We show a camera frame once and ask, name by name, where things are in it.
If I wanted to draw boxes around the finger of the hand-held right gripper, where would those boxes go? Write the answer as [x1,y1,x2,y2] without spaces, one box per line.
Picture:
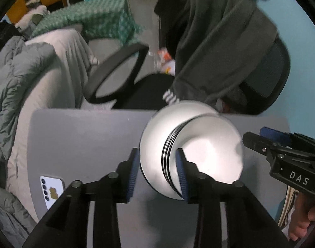
[259,126,293,145]
[242,131,278,161]

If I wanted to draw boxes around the light beige bed sheet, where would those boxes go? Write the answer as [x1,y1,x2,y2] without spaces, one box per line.
[5,28,99,207]

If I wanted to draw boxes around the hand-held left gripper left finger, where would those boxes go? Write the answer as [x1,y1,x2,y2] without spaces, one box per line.
[22,147,140,248]

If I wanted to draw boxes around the green checkered cloth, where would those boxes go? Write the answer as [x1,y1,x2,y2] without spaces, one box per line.
[31,0,145,48]

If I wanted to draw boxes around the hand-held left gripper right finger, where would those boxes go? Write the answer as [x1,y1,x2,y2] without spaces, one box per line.
[175,148,293,248]

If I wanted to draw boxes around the white smartphone with gold stickers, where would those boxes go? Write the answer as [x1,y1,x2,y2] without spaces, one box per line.
[40,176,66,211]

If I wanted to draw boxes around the person's right hand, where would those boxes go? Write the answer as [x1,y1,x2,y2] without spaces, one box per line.
[287,193,315,241]

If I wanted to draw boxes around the black office chair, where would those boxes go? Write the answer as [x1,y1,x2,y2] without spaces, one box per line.
[84,18,291,115]

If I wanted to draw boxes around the light wooden slats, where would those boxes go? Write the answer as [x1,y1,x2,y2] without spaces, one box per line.
[278,186,300,234]

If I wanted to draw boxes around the plastic bag with litter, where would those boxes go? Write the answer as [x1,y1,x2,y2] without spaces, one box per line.
[150,48,177,75]

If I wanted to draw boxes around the grey quilted duvet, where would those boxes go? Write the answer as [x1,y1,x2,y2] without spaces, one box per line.
[0,35,57,238]

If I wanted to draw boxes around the dark grey fleece blanket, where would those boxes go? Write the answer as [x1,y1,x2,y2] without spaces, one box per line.
[173,0,279,109]

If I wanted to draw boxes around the beige clothes pile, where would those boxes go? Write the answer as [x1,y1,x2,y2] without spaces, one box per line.
[15,5,49,30]

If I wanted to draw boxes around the black clothes pile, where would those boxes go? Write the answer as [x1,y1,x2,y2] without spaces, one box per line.
[0,21,23,57]

